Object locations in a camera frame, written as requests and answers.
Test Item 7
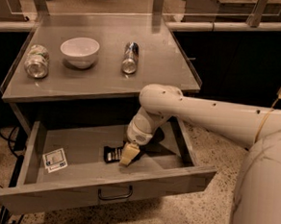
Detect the blue silver tall can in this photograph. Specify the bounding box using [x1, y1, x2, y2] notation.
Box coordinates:
[121, 42, 140, 74]

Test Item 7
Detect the white ceramic bowl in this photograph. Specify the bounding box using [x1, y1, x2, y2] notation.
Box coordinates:
[60, 37, 100, 69]

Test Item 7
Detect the grey metal counter cabinet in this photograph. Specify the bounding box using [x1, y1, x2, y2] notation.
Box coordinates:
[3, 13, 200, 131]

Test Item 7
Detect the white fiducial tag card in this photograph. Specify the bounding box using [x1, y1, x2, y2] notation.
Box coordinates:
[42, 148, 67, 173]

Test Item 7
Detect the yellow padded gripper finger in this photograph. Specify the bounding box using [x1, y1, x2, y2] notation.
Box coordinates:
[119, 142, 140, 166]

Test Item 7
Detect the grey open top drawer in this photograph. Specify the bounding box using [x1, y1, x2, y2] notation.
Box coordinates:
[0, 118, 217, 214]

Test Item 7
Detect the black drawer handle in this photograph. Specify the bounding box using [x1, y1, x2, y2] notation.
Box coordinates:
[97, 186, 133, 201]

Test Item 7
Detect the green crushed soda can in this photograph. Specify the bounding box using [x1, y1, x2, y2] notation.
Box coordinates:
[24, 45, 50, 79]

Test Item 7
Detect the black floor cable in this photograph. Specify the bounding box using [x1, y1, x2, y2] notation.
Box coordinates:
[0, 124, 28, 190]

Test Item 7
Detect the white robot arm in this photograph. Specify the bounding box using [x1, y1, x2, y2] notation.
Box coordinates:
[120, 84, 281, 224]

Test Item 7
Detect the white gripper base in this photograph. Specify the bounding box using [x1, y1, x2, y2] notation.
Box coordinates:
[126, 119, 155, 146]

